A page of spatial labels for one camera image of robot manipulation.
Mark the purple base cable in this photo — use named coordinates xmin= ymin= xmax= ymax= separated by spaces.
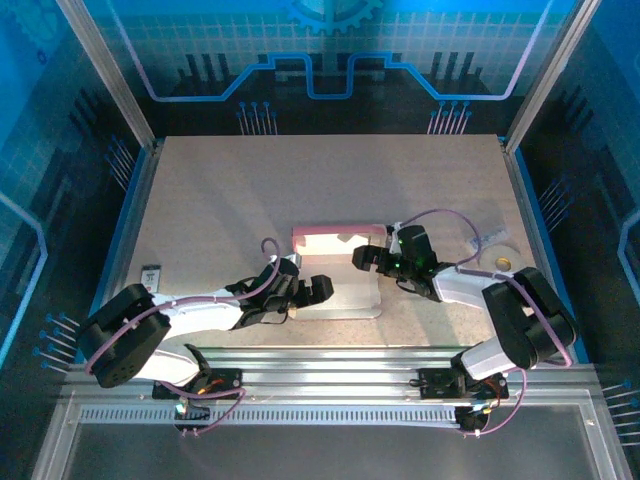
xmin=172 ymin=374 xmax=250 ymax=437
xmin=462 ymin=368 xmax=529 ymax=439

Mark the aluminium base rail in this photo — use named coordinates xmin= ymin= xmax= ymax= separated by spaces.
xmin=64 ymin=347 xmax=601 ymax=401

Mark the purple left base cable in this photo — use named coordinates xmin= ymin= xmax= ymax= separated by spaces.
xmin=172 ymin=374 xmax=250 ymax=437

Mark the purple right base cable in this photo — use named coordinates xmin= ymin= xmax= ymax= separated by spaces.
xmin=462 ymin=368 xmax=529 ymax=439

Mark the aluminium frame post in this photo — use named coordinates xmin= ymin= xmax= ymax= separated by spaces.
xmin=503 ymin=0 xmax=604 ymax=154
xmin=53 ymin=0 xmax=157 ymax=151

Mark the white tape roll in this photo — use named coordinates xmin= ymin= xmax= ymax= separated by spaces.
xmin=478 ymin=244 xmax=524 ymax=277

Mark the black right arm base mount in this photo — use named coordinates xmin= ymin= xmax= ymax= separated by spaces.
xmin=417 ymin=367 xmax=510 ymax=401

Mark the aluminium table side rail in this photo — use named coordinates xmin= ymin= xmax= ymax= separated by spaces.
xmin=89 ymin=139 xmax=164 ymax=351
xmin=502 ymin=139 xmax=569 ymax=321

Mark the black controller box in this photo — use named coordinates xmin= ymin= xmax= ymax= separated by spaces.
xmin=455 ymin=405 xmax=490 ymax=434
xmin=173 ymin=397 xmax=211 ymax=426

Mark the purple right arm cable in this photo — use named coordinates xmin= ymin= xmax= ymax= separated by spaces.
xmin=397 ymin=208 xmax=574 ymax=369

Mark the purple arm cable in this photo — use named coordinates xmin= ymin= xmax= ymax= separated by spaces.
xmin=397 ymin=208 xmax=574 ymax=369
xmin=84 ymin=237 xmax=282 ymax=377

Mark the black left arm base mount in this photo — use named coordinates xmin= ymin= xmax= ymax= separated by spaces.
xmin=151 ymin=366 xmax=242 ymax=401

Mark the clear labelled plastic bag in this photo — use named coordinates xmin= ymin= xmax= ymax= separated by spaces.
xmin=467 ymin=227 xmax=509 ymax=251

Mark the slotted grey cable duct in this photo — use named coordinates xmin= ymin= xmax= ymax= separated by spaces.
xmin=79 ymin=405 xmax=471 ymax=427

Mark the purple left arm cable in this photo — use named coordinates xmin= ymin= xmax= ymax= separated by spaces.
xmin=84 ymin=237 xmax=282 ymax=377

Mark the black left controller box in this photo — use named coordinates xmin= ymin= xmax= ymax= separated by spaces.
xmin=173 ymin=397 xmax=211 ymax=426

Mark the small black white card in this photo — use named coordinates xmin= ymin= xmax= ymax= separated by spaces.
xmin=140 ymin=263 xmax=164 ymax=294

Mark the pink paper box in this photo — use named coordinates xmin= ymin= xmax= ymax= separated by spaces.
xmin=291 ymin=223 xmax=389 ymax=321

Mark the black right controller box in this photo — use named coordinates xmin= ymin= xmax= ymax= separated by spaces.
xmin=455 ymin=405 xmax=490 ymax=434

